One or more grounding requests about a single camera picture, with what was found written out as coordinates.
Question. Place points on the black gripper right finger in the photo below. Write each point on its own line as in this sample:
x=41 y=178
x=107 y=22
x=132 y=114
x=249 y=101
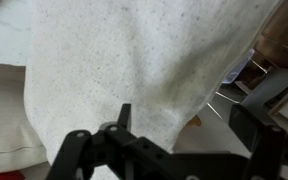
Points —
x=260 y=140

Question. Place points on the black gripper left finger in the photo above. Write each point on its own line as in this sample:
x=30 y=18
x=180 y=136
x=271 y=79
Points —
x=117 y=156

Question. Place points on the white square pillow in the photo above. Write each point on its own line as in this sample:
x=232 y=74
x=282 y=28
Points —
x=117 y=50

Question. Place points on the grey curved plastic piece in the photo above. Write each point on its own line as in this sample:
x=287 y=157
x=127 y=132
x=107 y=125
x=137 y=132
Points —
x=267 y=86

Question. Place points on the clear plastic box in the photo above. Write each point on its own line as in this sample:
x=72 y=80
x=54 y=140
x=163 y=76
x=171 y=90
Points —
x=237 y=70

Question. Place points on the red patterned folded blanket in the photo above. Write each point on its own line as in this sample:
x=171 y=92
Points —
x=0 y=176

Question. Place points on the beige fabric sofa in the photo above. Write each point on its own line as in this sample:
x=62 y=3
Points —
x=4 y=116

